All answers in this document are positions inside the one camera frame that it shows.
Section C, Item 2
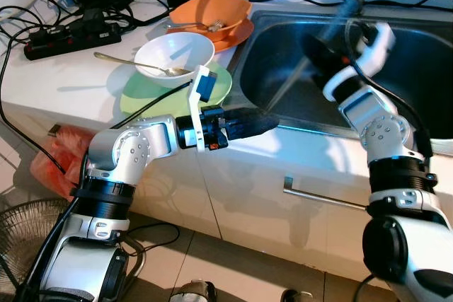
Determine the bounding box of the light green plate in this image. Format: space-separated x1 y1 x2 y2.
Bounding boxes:
119 62 233 119

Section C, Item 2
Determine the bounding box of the long silver cabinet handle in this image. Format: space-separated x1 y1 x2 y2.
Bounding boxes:
283 177 369 211

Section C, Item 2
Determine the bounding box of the white ceramic bowl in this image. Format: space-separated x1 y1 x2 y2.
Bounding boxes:
134 32 215 89

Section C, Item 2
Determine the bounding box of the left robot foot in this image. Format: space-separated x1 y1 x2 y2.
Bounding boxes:
170 281 217 302

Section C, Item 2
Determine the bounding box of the glossy white cabinet door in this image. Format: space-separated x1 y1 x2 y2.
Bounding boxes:
42 129 222 240
198 143 453 292

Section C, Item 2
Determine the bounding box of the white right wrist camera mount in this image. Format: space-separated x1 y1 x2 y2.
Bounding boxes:
323 23 397 101

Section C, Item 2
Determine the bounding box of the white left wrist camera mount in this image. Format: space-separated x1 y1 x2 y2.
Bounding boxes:
188 64 222 154

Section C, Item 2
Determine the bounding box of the thin black cable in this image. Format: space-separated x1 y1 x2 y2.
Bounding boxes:
0 33 68 175

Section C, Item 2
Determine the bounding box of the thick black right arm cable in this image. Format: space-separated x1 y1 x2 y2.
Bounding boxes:
345 19 436 168

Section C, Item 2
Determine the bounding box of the black power strip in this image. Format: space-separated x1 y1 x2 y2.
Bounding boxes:
23 23 122 61

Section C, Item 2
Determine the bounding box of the silver metal spoon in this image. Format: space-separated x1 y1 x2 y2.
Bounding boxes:
166 23 210 32
94 51 193 76

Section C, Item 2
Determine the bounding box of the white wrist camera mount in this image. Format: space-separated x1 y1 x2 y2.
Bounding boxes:
188 64 222 154
323 23 397 101

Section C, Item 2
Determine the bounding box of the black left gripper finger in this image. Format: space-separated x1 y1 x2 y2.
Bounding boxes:
230 125 275 140
230 110 280 127

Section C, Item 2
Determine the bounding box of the silver metal fork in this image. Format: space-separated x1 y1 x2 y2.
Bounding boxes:
205 19 229 34

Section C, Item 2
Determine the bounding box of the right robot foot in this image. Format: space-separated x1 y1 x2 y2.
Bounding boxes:
280 288 312 302

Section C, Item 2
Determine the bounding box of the black plug adapter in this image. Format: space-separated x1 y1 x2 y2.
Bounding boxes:
81 8 107 30

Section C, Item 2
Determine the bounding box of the stainless steel sink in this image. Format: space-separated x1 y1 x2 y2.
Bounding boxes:
230 8 453 140

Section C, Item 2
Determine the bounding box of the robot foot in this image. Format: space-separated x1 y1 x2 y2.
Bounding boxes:
170 281 217 302
280 288 312 302

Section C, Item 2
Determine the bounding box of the orange plastic bowl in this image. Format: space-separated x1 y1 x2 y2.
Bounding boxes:
170 0 253 41

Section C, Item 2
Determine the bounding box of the orange plate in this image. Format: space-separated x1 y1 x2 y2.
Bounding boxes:
165 18 256 52

